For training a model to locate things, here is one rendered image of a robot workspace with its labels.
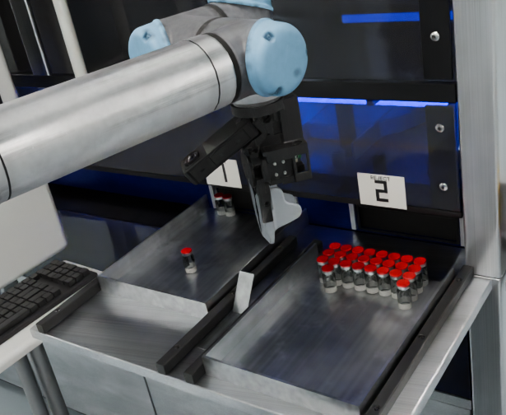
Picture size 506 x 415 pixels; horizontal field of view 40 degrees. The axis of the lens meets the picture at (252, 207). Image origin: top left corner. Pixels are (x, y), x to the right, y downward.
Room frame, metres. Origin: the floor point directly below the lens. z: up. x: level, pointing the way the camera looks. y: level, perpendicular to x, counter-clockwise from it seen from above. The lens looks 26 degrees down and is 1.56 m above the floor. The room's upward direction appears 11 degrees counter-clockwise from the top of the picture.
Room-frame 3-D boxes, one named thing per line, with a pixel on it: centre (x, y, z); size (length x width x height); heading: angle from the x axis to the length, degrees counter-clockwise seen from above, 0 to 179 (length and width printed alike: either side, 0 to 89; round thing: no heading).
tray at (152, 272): (1.20, 0.10, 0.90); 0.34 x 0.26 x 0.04; 141
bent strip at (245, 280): (0.96, 0.07, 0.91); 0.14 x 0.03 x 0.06; 141
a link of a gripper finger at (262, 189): (0.86, -0.02, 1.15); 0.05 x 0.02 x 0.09; 8
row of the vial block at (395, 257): (1.01, -0.19, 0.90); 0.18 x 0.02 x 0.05; 50
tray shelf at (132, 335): (1.04, 0.01, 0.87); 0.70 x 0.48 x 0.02; 51
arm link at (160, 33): (0.82, 0.04, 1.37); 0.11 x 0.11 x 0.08; 36
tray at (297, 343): (0.90, -0.09, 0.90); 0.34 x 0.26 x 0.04; 140
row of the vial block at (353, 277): (0.98, -0.16, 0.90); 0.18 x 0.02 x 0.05; 50
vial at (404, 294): (0.91, -0.21, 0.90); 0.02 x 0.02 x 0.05
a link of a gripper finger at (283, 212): (0.87, -0.04, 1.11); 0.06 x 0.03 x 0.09; 98
